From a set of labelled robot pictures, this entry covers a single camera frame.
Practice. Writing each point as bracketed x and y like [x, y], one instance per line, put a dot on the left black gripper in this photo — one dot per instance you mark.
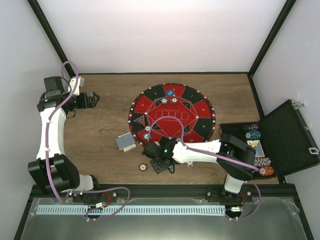
[84, 104]

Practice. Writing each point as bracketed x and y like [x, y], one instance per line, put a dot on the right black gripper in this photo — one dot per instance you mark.
[157, 167]

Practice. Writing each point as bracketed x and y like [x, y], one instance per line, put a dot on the brown poker chip stack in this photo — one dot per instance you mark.
[143, 167]

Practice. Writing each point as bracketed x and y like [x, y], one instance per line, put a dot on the blue round blind button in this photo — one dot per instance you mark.
[170, 93]

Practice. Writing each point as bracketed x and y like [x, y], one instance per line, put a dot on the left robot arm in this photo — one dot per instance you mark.
[52, 171]

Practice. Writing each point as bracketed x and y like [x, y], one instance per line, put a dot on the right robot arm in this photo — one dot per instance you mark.
[234, 156]

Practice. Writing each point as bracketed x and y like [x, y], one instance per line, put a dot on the purple white poker chip stack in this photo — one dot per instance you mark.
[190, 164]

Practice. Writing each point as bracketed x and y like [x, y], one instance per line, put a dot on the blue playing card deck box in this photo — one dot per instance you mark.
[125, 142]

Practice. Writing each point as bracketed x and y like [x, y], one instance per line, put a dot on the round red black poker mat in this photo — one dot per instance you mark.
[192, 117]

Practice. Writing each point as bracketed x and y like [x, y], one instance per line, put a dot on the teal chip row in case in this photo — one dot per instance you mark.
[253, 135]

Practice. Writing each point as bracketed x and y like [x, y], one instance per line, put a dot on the card deck in case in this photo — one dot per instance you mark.
[256, 144]

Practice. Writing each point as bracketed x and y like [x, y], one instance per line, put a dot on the grey chip row in case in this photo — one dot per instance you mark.
[262, 162]

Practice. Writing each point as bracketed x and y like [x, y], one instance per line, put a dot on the orange chip row in case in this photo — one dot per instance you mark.
[266, 171]

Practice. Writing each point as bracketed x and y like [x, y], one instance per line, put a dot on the black poker set case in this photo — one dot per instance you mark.
[285, 139]

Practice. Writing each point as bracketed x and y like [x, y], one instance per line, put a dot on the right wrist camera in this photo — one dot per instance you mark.
[151, 150]

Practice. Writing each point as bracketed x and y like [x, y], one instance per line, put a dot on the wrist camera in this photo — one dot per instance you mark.
[151, 150]
[75, 85]

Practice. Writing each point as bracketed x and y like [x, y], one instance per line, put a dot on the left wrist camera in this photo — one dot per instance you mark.
[75, 85]

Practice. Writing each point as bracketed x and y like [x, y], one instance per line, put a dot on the black aluminium frame rail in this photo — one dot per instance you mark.
[189, 190]

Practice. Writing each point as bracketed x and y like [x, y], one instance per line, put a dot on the light blue slotted cable duct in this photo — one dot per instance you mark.
[134, 210]

